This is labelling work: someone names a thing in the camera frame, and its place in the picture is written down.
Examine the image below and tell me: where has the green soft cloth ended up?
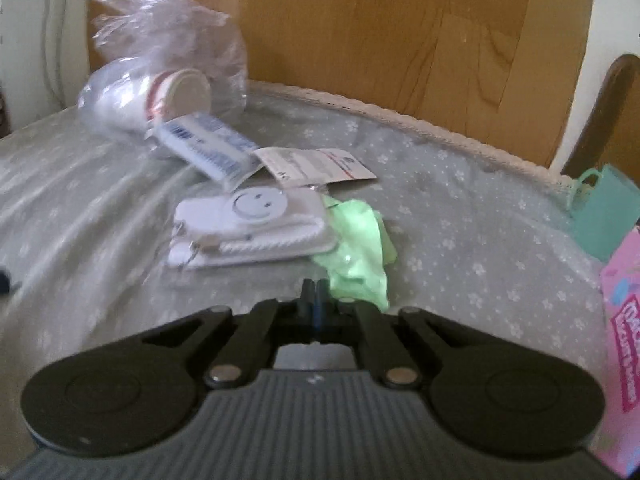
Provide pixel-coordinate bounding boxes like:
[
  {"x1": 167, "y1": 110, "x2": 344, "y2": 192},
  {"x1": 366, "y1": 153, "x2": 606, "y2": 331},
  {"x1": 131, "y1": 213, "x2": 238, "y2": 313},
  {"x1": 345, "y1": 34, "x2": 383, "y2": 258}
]
[{"x1": 312, "y1": 195, "x2": 398, "y2": 312}]

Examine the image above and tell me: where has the white paper label card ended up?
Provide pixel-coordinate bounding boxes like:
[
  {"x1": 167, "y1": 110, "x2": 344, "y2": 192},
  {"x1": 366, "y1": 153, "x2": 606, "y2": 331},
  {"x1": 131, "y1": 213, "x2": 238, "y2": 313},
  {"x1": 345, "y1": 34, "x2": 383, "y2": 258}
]
[{"x1": 255, "y1": 148, "x2": 376, "y2": 188}]

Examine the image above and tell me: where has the grey floral tablecloth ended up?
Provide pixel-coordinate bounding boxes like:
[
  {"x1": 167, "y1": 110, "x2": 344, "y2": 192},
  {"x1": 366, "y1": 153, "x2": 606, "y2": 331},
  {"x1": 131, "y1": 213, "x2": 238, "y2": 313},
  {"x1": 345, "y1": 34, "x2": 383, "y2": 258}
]
[{"x1": 1, "y1": 84, "x2": 605, "y2": 469}]

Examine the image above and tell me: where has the white paper cup stack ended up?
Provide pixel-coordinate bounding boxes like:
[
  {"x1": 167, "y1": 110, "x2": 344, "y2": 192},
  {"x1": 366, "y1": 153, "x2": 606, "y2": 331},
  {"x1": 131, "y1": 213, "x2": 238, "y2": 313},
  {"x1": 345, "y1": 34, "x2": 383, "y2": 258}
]
[{"x1": 92, "y1": 68, "x2": 212, "y2": 133}]

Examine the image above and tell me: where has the pink macaron tin box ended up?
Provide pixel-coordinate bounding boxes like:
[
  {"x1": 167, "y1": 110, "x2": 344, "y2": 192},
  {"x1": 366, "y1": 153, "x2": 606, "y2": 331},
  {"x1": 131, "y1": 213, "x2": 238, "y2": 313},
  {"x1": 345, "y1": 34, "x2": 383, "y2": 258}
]
[{"x1": 600, "y1": 228, "x2": 639, "y2": 477}]

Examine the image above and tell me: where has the teal plastic mug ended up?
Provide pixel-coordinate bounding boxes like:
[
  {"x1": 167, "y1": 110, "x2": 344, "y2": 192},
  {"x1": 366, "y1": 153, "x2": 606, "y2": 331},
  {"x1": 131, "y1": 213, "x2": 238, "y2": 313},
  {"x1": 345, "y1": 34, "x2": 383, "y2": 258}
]
[{"x1": 567, "y1": 164, "x2": 639, "y2": 262}]

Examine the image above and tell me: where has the clear plastic bag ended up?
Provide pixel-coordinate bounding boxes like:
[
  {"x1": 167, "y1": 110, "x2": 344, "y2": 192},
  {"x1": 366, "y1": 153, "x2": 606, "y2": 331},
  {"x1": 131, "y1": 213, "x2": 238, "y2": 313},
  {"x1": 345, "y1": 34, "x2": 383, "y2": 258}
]
[{"x1": 77, "y1": 0, "x2": 247, "y2": 140}]

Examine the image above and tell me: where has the wood-pattern cardboard panel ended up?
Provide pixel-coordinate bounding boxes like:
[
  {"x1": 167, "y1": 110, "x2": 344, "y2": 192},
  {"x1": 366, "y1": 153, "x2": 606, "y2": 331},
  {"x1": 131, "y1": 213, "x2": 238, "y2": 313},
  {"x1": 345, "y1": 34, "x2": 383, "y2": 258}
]
[{"x1": 196, "y1": 0, "x2": 593, "y2": 166}]

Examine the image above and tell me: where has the brown wooden chair back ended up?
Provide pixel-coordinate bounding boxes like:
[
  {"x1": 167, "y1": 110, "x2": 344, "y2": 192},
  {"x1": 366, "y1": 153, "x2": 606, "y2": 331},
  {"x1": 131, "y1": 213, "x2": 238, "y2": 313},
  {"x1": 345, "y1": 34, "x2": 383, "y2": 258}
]
[{"x1": 562, "y1": 54, "x2": 640, "y2": 185}]

